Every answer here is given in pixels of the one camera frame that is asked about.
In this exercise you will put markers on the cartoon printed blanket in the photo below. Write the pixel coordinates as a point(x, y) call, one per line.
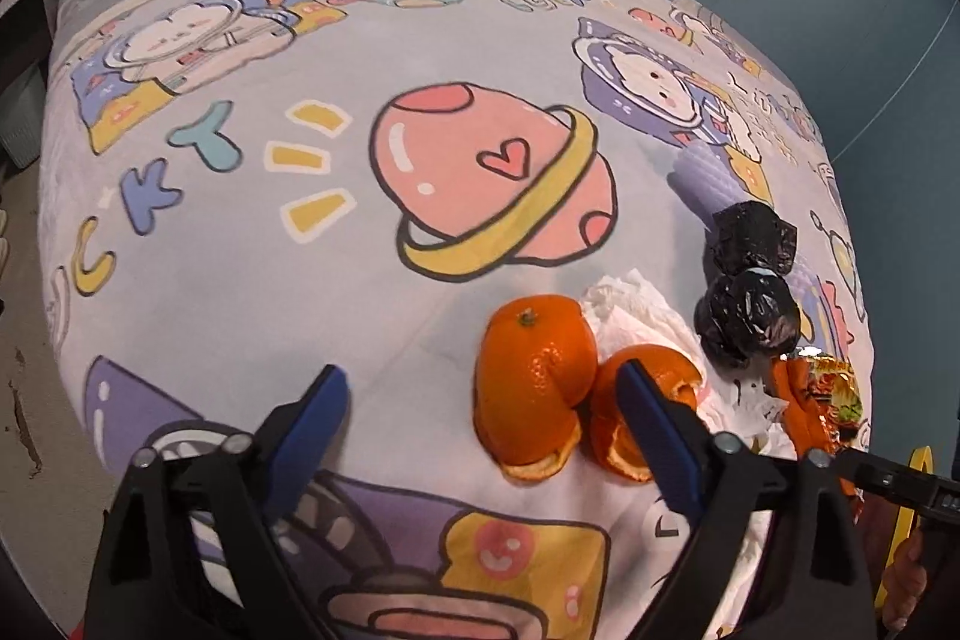
point(300, 310)

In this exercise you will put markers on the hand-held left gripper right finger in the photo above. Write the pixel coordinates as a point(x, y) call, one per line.
point(660, 437)

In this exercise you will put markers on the black plastic bag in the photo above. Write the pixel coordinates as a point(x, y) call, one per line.
point(754, 235)
point(742, 317)

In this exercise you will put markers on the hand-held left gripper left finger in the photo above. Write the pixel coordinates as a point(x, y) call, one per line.
point(311, 430)

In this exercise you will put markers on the yellow plastic object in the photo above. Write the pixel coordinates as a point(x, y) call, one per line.
point(916, 482)

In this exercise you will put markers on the white tissue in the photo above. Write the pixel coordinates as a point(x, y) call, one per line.
point(637, 314)

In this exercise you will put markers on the large orange peel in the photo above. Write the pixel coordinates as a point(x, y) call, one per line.
point(525, 377)

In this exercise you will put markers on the small orange peel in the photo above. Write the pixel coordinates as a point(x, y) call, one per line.
point(607, 434)

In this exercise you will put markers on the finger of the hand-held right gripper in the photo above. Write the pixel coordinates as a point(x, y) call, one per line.
point(892, 479)

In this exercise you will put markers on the person's right hand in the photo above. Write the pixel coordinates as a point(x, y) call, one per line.
point(904, 584)

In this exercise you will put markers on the orange snack wrapper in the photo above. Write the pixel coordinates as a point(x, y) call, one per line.
point(806, 411)

